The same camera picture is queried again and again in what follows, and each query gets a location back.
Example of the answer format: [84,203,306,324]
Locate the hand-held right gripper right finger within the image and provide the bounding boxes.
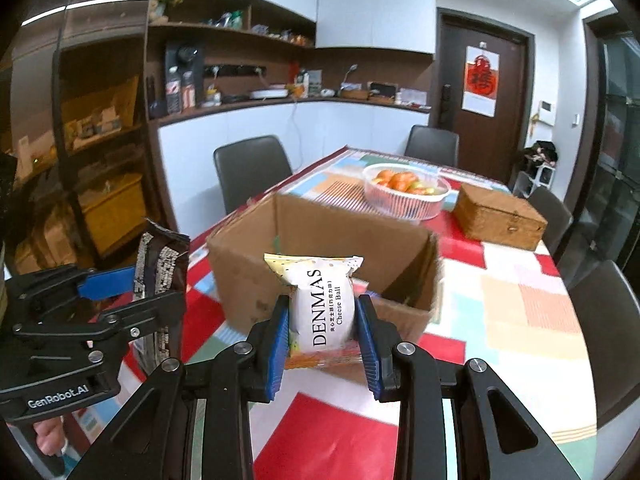
[354,293,576,480]

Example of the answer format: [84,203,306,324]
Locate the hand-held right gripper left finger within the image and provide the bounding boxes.
[67,295,294,480]

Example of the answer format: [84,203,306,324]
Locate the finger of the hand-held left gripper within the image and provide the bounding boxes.
[12,290,187,362]
[5,265,146,312]

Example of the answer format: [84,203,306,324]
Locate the dark brown snack packet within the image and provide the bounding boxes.
[132,217,191,376]

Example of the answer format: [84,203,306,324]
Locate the white snack packet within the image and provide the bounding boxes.
[263,252,365,370]

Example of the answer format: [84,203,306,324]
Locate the brown cardboard box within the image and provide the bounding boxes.
[205,192,445,357]

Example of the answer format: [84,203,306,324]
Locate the person's left hand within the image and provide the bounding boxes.
[36,415,69,457]

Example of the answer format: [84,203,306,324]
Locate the wooden glass cabinet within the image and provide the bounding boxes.
[0,0,167,283]

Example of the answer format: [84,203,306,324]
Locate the white plastic fruit basket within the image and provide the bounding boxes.
[362,162,453,222]

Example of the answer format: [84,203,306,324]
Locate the white lower cabinets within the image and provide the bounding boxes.
[149,95,431,233]

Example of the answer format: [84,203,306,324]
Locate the white cabinets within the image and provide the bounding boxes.
[154,0,437,57]
[149,95,431,233]

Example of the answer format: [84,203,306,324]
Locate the dark grey dining chair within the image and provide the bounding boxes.
[403,124,460,167]
[213,134,294,216]
[554,259,640,429]
[527,187,574,257]

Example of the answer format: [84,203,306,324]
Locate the small white rack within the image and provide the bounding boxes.
[513,164,556,199]

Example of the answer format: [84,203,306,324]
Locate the dark brown door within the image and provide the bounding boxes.
[435,7,535,189]

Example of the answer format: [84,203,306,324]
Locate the dark bag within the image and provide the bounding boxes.
[522,139,559,166]

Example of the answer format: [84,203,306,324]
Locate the black framed glass door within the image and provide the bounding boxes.
[581,10,640,273]

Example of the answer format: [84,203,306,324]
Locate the white upper cabinets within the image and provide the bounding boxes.
[154,0,437,57]

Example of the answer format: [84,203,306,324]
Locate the black wall socket strip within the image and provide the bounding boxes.
[204,63,269,77]

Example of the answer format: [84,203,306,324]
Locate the wooden wall shelf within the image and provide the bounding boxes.
[146,0,318,52]

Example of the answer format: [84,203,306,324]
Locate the red white wall calendar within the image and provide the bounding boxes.
[460,42,502,119]

